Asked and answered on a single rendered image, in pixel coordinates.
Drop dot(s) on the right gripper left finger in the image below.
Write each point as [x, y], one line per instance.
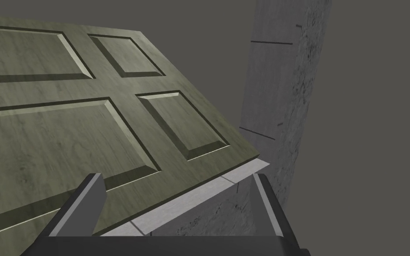
[80, 209]

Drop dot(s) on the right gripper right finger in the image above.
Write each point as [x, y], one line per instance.
[267, 208]

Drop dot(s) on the olive green panelled door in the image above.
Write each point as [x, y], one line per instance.
[84, 135]

